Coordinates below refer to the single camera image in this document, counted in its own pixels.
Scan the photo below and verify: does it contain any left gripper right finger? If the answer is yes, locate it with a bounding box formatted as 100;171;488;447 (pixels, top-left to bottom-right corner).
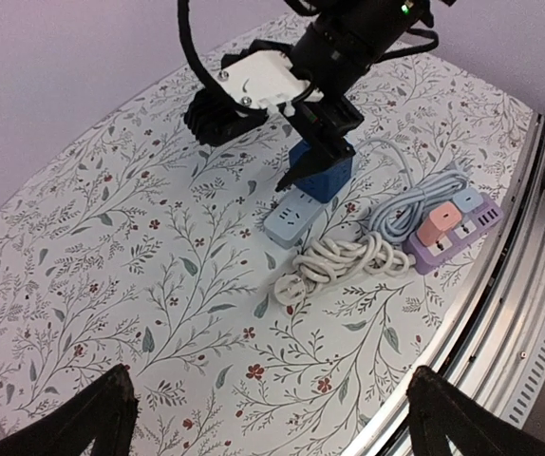
406;366;545;455

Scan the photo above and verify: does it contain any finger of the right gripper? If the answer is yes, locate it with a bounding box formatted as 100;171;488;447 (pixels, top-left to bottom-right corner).
275;141;354;192

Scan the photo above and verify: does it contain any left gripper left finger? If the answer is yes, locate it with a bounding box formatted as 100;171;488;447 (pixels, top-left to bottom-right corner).
0;364;139;455

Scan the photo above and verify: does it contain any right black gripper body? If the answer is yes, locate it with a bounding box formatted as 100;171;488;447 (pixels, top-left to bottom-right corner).
281;86;364;152

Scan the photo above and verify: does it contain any dark blue cube socket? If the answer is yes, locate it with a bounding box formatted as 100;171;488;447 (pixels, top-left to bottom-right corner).
293;158;353;203

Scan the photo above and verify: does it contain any light blue power strip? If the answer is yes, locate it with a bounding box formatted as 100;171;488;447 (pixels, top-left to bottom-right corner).
263;189;327;249

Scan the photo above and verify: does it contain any light blue cord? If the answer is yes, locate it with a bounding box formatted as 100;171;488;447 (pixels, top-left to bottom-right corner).
352;137;473;246

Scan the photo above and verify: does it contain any pink plug adapter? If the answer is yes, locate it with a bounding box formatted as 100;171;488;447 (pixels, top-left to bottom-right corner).
416;201;462;247

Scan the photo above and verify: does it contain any light blue plug adapter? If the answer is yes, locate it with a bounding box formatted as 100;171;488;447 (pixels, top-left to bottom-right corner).
452;187;483;215

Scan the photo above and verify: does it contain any purple power strip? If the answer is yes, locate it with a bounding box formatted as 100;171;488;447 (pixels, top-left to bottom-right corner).
403;193;504;276

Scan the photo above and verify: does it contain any floral patterned table mat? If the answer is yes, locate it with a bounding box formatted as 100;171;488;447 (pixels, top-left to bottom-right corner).
0;11;537;456

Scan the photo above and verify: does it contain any aluminium front rail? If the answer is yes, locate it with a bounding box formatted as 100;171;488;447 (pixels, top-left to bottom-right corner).
346;115;545;455

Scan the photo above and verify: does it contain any white coiled power cord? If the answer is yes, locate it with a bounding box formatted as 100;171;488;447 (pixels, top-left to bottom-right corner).
272;231;417;308

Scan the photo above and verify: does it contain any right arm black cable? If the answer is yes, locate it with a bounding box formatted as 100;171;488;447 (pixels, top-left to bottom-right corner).
176;0;316;118

